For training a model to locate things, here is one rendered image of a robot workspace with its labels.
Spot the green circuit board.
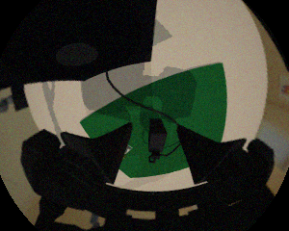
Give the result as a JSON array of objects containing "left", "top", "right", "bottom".
[{"left": 80, "top": 62, "right": 228, "bottom": 178}]

